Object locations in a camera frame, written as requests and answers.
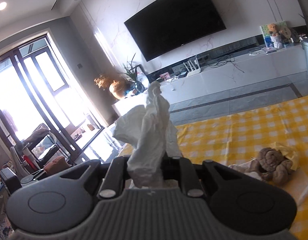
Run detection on white tissue cloth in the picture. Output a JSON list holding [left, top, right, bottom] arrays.
[[113, 81, 182, 189]]

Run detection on yellow checkered tablecloth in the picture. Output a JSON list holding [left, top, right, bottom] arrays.
[[120, 96, 308, 240]]

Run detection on black metal shelf rack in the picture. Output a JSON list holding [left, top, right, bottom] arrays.
[[16, 123, 62, 169]]

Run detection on brown plush toy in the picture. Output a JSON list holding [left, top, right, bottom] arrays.
[[247, 147, 294, 185]]

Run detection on orange acorn shaped jar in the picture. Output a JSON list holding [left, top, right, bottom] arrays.
[[109, 80, 126, 100]]

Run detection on green plant in glass vase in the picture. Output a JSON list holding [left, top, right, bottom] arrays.
[[120, 54, 145, 97]]

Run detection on yellow cleaning cloth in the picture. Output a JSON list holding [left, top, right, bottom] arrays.
[[269, 142, 299, 171]]

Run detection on dried yellow flowers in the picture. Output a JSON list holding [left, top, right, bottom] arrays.
[[94, 74, 114, 89]]

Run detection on white wifi router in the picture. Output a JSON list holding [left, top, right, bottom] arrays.
[[183, 58, 201, 77]]

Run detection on white marble TV console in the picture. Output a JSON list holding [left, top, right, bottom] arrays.
[[111, 43, 308, 120]]

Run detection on green picture book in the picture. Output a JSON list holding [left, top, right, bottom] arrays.
[[260, 21, 292, 49]]

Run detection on teddy bear on console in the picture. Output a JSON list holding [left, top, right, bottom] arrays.
[[267, 23, 283, 49]]

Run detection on small pink photo frame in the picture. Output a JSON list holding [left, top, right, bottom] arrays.
[[159, 72, 170, 80]]

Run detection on black wall television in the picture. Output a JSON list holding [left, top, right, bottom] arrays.
[[124, 0, 226, 61]]

